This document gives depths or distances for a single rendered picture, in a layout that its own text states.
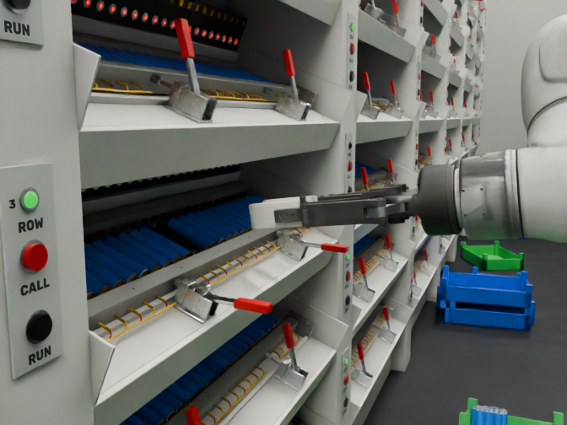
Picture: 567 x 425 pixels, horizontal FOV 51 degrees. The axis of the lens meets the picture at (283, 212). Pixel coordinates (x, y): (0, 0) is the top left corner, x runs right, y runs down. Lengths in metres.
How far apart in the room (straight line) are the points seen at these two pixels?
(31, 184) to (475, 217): 0.41
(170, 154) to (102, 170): 0.09
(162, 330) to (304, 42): 0.57
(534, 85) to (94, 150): 0.47
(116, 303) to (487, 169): 0.37
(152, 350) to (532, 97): 0.46
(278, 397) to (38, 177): 0.56
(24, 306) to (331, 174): 0.66
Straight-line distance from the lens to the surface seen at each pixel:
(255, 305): 0.56
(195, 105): 0.55
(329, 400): 1.07
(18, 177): 0.37
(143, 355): 0.51
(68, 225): 0.40
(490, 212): 0.60
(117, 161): 0.45
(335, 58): 0.96
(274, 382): 0.87
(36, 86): 0.38
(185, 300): 0.59
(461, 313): 2.20
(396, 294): 1.71
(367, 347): 1.48
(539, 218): 0.60
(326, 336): 1.02
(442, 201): 0.61
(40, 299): 0.39
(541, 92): 0.68
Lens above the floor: 0.72
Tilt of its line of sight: 9 degrees down
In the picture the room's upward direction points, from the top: straight up
